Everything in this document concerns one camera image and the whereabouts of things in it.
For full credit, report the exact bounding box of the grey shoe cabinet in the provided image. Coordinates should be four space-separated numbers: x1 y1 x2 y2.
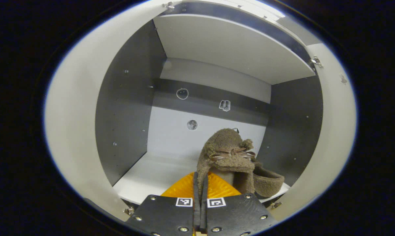
95 0 324 210

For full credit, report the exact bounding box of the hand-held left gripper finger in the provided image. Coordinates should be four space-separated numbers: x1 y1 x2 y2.
202 172 278 236
125 172 199 236

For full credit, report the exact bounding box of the grey shoe cabinet door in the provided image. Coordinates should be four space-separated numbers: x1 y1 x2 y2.
269 43 357 222
45 0 171 222

